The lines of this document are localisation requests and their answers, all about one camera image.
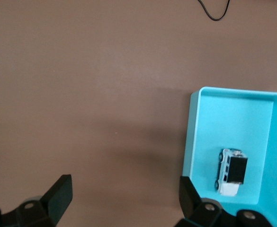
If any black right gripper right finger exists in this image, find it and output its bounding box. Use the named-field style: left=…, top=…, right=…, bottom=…
left=175, top=176, right=271, bottom=227

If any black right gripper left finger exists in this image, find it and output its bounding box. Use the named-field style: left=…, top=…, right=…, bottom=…
left=0, top=174, right=73, bottom=227

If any white jeep toy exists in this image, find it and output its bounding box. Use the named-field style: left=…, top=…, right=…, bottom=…
left=214, top=148, right=249, bottom=197

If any teal plastic bin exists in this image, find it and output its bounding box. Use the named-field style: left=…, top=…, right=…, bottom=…
left=182, top=86, right=277, bottom=227

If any thin black looped cable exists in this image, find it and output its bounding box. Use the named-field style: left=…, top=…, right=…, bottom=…
left=197, top=0, right=231, bottom=21

